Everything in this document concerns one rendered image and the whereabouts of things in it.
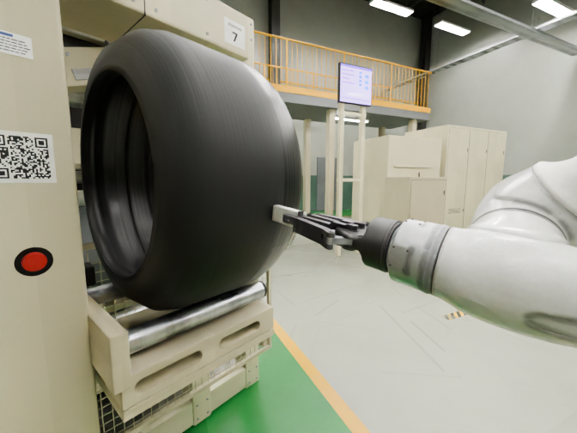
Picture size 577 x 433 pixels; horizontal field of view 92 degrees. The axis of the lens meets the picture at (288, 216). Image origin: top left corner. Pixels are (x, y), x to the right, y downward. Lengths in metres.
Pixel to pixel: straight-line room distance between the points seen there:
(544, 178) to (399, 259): 0.20
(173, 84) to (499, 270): 0.49
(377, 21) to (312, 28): 3.15
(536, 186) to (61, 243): 0.70
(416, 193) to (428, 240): 4.65
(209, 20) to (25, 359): 0.99
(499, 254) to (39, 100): 0.65
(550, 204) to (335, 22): 12.61
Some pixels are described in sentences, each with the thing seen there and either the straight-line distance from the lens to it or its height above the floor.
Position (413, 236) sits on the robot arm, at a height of 1.12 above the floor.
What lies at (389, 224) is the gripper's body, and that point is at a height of 1.13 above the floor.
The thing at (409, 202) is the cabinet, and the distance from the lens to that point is 4.92.
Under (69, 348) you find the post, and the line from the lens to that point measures 0.65.
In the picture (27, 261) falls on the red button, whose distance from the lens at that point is 0.59.
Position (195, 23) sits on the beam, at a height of 1.67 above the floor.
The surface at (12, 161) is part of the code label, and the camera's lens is 0.58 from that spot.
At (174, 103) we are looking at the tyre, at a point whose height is 1.30.
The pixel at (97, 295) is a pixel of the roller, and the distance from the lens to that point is 0.85.
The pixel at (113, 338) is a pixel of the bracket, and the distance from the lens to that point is 0.54.
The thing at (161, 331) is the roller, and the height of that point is 0.91.
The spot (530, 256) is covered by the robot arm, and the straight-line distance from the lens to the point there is 0.36.
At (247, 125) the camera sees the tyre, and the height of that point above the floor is 1.28.
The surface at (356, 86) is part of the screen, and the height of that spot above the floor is 2.58.
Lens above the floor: 1.19
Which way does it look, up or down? 7 degrees down
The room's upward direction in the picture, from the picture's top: straight up
